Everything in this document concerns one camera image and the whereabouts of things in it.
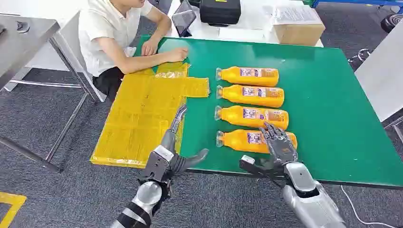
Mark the person's left hand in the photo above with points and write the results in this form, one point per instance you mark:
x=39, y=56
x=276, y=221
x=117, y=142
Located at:
x=149, y=47

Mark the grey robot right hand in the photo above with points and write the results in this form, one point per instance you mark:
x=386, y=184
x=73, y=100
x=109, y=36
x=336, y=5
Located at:
x=280, y=146

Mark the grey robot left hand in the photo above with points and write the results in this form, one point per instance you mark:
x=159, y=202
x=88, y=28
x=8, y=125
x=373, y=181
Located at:
x=170, y=141

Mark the person's right hand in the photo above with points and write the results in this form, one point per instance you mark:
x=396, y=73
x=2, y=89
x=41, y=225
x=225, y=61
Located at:
x=178, y=55

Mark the orange drink bottle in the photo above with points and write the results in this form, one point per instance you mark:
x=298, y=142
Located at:
x=233, y=76
x=236, y=142
x=233, y=116
x=233, y=94

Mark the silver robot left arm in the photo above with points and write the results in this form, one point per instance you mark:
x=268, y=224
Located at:
x=148, y=196

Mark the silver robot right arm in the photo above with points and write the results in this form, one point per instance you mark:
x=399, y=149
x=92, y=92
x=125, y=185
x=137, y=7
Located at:
x=305, y=195

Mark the yellow sheet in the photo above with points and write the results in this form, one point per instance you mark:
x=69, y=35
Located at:
x=141, y=119

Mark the dark tablet on stand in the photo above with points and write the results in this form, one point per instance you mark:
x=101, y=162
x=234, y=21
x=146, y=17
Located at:
x=184, y=19

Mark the person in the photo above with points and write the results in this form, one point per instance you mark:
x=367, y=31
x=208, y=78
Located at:
x=104, y=34

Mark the green mat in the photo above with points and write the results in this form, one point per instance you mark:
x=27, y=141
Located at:
x=314, y=104

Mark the black carrying case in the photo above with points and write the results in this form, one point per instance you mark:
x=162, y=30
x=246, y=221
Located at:
x=220, y=12

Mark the white table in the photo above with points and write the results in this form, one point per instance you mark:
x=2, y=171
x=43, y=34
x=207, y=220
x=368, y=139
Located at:
x=248, y=31

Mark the brown cardboard box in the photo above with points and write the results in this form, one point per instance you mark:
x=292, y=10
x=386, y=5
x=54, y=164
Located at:
x=299, y=34

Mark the printed white paper sheet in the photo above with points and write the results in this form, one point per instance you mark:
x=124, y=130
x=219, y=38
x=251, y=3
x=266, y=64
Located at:
x=294, y=15

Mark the pale grey table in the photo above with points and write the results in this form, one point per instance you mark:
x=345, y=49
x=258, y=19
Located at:
x=382, y=75

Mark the steel table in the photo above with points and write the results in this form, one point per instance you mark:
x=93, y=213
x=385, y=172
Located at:
x=22, y=50

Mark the round metal part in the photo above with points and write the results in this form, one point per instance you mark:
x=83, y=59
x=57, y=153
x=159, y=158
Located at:
x=22, y=27

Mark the black wheel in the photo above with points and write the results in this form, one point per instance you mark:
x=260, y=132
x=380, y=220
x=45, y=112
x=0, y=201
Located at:
x=392, y=22

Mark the yellow floor tape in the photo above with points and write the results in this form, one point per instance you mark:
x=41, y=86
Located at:
x=12, y=204

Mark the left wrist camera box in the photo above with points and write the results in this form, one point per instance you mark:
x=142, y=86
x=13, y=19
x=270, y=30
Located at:
x=159, y=163

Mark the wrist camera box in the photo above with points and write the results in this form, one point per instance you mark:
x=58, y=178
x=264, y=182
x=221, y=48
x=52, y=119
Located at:
x=248, y=162
x=159, y=163

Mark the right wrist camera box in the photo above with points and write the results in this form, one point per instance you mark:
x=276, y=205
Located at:
x=248, y=162

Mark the blue metal frame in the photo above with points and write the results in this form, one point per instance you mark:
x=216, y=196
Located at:
x=355, y=2

